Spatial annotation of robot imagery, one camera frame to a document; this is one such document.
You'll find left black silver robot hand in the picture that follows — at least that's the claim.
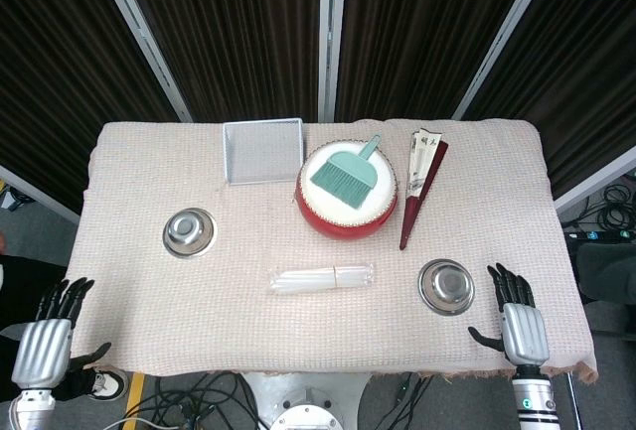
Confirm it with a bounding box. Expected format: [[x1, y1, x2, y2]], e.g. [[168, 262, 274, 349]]
[[10, 277, 112, 391]]

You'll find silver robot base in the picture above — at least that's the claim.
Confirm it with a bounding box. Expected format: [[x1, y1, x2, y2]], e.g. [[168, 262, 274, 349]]
[[242, 372, 372, 430]]

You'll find aluminium partition post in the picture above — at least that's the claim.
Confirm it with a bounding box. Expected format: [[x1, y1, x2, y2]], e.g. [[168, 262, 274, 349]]
[[88, 0, 194, 123], [451, 0, 565, 121], [0, 165, 80, 225], [553, 151, 636, 214], [317, 0, 349, 122]]

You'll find stainless steel bowl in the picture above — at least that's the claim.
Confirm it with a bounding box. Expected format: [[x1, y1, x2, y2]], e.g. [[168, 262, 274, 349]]
[[416, 258, 476, 316], [162, 207, 219, 258]]

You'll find black power strip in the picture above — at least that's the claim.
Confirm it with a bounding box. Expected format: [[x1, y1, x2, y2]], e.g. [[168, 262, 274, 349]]
[[563, 229, 636, 243]]

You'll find white floor cable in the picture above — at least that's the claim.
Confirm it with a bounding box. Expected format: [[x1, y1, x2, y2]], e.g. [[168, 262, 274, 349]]
[[101, 416, 168, 430]]

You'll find dark red folding fan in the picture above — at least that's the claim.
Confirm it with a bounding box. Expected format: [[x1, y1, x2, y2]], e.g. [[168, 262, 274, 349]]
[[398, 127, 449, 252]]

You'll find black coiled cable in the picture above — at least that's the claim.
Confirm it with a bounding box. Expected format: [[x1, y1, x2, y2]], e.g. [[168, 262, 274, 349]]
[[593, 184, 636, 232]]

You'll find black chair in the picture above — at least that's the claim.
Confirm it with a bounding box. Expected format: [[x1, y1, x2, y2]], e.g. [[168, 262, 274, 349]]
[[575, 242, 636, 335]]

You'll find green hand brush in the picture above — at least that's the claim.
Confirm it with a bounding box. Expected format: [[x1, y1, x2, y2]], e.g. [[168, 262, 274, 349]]
[[310, 134, 383, 212]]

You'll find bundle of clear straws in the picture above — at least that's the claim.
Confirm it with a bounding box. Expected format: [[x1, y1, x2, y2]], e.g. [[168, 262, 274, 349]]
[[269, 261, 377, 295]]

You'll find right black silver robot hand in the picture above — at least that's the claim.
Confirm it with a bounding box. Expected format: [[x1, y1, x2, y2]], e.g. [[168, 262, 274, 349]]
[[467, 263, 551, 367]]

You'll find red drum white skin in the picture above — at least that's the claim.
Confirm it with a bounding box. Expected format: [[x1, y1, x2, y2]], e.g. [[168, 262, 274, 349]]
[[296, 139, 399, 241]]

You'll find black floor cable tangle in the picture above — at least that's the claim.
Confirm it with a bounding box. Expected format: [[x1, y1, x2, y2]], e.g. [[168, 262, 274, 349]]
[[148, 373, 259, 430]]

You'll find dark pleated partition panel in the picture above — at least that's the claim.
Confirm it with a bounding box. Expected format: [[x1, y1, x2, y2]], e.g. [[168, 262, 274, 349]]
[[0, 0, 183, 213], [116, 0, 324, 123], [464, 0, 636, 201], [335, 0, 541, 123]]

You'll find black trousers leg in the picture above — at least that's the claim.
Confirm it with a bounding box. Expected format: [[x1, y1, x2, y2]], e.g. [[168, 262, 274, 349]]
[[0, 253, 103, 401]]

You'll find white sneaker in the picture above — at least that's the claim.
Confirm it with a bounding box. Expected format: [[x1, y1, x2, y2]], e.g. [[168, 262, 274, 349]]
[[91, 368, 129, 400]]

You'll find beige waffle tablecloth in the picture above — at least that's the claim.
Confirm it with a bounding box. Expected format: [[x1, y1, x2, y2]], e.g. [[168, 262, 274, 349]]
[[65, 118, 599, 382]]

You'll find silver wire mesh tray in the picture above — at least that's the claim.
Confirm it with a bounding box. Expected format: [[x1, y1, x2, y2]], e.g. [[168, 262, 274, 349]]
[[222, 116, 306, 187]]

